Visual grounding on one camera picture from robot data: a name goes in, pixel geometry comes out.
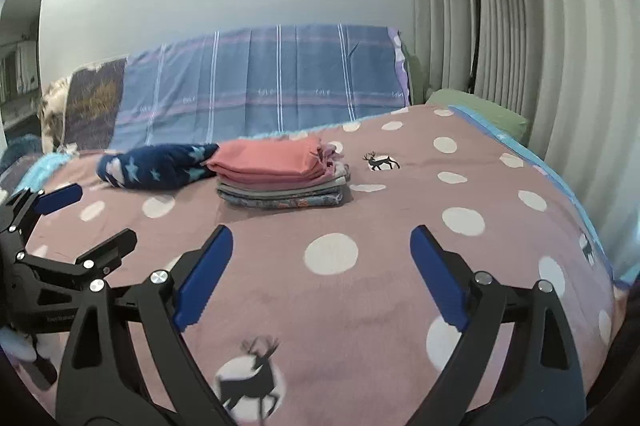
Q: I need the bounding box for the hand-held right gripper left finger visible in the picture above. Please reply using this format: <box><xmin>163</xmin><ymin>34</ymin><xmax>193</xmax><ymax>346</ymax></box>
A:
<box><xmin>55</xmin><ymin>224</ymin><xmax>238</xmax><ymax>426</ymax></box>

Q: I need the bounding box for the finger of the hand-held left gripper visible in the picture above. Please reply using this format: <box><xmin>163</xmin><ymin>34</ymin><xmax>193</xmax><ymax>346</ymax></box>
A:
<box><xmin>0</xmin><ymin>184</ymin><xmax>83</xmax><ymax>232</ymax></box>
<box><xmin>15</xmin><ymin>228</ymin><xmax>138</xmax><ymax>279</ymax></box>

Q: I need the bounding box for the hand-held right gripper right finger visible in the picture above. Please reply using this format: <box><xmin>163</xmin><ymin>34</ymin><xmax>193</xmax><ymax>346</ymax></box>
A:
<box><xmin>402</xmin><ymin>226</ymin><xmax>587</xmax><ymax>426</ymax></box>

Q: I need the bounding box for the coral pink garment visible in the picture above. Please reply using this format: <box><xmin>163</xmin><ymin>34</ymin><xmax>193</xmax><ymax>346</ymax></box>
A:
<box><xmin>205</xmin><ymin>136</ymin><xmax>333</xmax><ymax>184</ymax></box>

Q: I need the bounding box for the teal fuzzy cloth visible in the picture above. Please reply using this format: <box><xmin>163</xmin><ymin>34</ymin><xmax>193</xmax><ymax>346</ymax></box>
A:
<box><xmin>0</xmin><ymin>133</ymin><xmax>43</xmax><ymax>174</ymax></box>

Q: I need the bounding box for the pink dotted blanket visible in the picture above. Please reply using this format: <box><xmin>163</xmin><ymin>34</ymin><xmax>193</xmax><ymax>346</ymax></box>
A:
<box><xmin>20</xmin><ymin>105</ymin><xmax>618</xmax><ymax>426</ymax></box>

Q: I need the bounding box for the beige plush toy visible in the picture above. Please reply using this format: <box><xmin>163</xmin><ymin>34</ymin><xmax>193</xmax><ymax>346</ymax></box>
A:
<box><xmin>39</xmin><ymin>76</ymin><xmax>73</xmax><ymax>152</ymax></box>

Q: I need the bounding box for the navy star-print cloth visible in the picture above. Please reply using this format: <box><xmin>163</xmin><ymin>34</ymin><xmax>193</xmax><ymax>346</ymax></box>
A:
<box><xmin>96</xmin><ymin>143</ymin><xmax>221</xmax><ymax>192</ymax></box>

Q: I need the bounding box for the dark brown patterned cushion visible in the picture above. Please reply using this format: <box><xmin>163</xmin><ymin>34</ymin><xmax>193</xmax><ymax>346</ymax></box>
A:
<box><xmin>62</xmin><ymin>58</ymin><xmax>128</xmax><ymax>152</ymax></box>

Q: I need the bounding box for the folded grey garment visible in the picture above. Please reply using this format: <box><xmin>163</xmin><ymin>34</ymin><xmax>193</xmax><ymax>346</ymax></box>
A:
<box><xmin>216</xmin><ymin>182</ymin><xmax>347</xmax><ymax>200</ymax></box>

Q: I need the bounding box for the folded blue patterned garment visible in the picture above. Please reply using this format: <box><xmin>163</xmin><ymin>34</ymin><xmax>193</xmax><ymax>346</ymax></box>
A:
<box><xmin>220</xmin><ymin>193</ymin><xmax>347</xmax><ymax>210</ymax></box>

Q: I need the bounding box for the white shelf unit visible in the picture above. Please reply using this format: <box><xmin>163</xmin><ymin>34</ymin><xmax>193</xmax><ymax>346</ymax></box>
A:
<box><xmin>0</xmin><ymin>38</ymin><xmax>41</xmax><ymax>122</ymax></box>

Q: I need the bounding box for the folded white pink garment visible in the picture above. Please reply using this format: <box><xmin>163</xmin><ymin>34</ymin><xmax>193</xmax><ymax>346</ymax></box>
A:
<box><xmin>217</xmin><ymin>145</ymin><xmax>352</xmax><ymax>188</ymax></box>

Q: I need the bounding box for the green pillow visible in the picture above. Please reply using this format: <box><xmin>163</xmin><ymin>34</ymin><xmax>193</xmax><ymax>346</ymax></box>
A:
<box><xmin>425</xmin><ymin>88</ymin><xmax>531</xmax><ymax>139</ymax></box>

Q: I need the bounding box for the blue striped pillow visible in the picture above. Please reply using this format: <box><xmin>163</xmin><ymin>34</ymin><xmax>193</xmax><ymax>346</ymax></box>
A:
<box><xmin>110</xmin><ymin>23</ymin><xmax>413</xmax><ymax>152</ymax></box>

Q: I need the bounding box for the white pleated curtain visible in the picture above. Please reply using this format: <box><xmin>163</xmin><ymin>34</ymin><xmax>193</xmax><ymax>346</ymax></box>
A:
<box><xmin>407</xmin><ymin>0</ymin><xmax>640</xmax><ymax>277</ymax></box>

